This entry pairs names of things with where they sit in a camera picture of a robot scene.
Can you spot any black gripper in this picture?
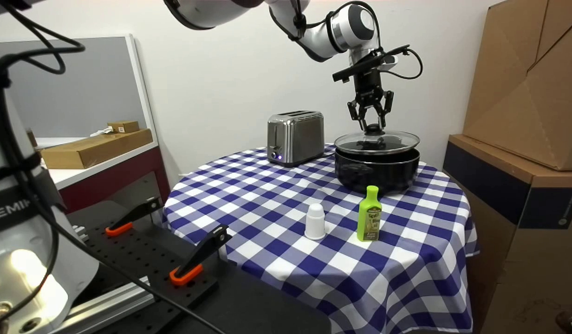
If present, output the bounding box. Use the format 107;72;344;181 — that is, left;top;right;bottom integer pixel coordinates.
346;61;398;133

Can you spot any glass pot lid black knob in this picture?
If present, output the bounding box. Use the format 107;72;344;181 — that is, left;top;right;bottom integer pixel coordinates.
333;124;422;157

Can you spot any black cooking pot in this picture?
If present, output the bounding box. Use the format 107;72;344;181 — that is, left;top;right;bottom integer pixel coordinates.
333;146;422;196

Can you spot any silver toaster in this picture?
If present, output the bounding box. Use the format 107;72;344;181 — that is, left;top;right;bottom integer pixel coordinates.
266;109;328;167

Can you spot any green plastic bottle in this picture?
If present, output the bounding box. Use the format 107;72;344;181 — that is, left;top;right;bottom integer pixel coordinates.
355;183;385;243

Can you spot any white plastic bottle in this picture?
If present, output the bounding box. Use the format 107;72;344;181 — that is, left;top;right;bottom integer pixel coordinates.
303;202;329;243

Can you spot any blue white checkered tablecloth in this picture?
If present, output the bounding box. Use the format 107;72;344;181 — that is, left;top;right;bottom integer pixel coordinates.
162;144;482;334

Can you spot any large cardboard box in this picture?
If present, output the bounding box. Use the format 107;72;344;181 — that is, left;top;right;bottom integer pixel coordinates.
463;0;572;172

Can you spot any brown cardboard box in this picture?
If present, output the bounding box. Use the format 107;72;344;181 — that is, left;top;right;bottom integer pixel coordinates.
443;133;572;334

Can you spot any red cabinet white top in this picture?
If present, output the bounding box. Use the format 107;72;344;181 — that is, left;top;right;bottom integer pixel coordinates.
34;135;175;215

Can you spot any black perforated breadboard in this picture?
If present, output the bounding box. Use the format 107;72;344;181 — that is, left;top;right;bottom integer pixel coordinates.
66;200;242;334

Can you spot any flat cardboard box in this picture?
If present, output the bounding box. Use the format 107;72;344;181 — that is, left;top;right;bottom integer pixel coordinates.
40;118;157;170

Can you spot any white board panel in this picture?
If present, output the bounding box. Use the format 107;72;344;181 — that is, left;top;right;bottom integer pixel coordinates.
4;33;172;187

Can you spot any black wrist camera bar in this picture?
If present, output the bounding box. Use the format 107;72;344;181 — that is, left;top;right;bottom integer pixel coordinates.
331;42;413;83

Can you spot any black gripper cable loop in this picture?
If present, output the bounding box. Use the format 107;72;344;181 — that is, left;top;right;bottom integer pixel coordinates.
385;44;426;81

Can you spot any black clamp orange handle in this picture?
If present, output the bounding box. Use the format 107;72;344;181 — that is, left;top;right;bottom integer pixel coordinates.
105;194;166;241
168;224;235;289

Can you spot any aluminium rail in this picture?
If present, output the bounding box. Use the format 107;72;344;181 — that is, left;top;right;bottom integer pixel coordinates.
49;278;160;334

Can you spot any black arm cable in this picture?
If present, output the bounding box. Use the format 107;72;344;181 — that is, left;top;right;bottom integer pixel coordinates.
0;0;229;334

